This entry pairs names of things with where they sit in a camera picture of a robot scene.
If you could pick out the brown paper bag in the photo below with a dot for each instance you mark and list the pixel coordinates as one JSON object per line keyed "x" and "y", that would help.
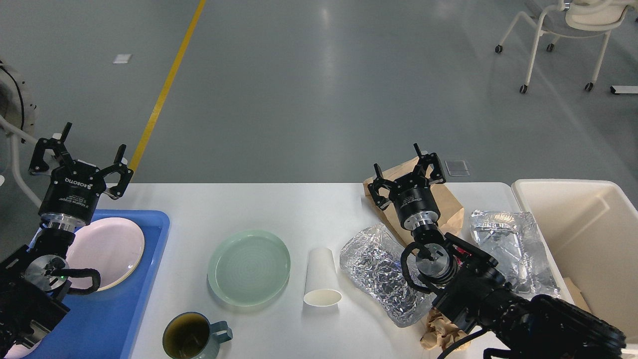
{"x": 451, "y": 210}

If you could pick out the pink plate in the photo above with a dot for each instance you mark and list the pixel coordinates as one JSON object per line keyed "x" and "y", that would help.
{"x": 113, "y": 246}

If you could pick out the white chair on wheels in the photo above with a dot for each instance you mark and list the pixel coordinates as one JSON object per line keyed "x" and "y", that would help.
{"x": 579, "y": 19}

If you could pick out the white plastic bin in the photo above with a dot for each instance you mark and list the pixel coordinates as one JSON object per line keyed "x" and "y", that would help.
{"x": 591, "y": 230}

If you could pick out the teal mug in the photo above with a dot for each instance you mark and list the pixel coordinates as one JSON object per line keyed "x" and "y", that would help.
{"x": 190, "y": 335}

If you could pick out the blue plastic tray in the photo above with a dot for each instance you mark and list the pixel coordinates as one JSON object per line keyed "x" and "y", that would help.
{"x": 104, "y": 325}

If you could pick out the cardboard piece in bin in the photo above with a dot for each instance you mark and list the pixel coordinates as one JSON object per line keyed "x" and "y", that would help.
{"x": 576, "y": 295}

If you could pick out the flat foil tray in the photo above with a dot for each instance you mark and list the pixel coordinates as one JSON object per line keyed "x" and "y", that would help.
{"x": 514, "y": 240}

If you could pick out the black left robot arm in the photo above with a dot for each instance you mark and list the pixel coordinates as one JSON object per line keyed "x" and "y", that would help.
{"x": 35, "y": 279}

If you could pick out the light green plate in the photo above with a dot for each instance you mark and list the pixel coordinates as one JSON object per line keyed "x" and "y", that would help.
{"x": 249, "y": 268}

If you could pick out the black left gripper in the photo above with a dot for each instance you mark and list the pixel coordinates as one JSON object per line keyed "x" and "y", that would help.
{"x": 70, "y": 194}

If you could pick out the white paper cup lying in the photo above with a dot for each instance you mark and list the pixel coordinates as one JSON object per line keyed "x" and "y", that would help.
{"x": 321, "y": 283}

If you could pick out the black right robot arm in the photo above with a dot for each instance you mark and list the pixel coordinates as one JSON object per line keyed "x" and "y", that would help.
{"x": 472, "y": 293}

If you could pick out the white bar on floor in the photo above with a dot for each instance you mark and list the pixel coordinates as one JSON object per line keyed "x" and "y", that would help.
{"x": 624, "y": 89}

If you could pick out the crumpled brown paper ball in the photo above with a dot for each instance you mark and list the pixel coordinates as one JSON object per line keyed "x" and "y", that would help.
{"x": 440, "y": 332}

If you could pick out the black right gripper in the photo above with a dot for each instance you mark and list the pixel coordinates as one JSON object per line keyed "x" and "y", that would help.
{"x": 411, "y": 195}

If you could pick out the crumpled foil bag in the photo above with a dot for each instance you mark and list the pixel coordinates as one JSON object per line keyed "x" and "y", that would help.
{"x": 371, "y": 259}

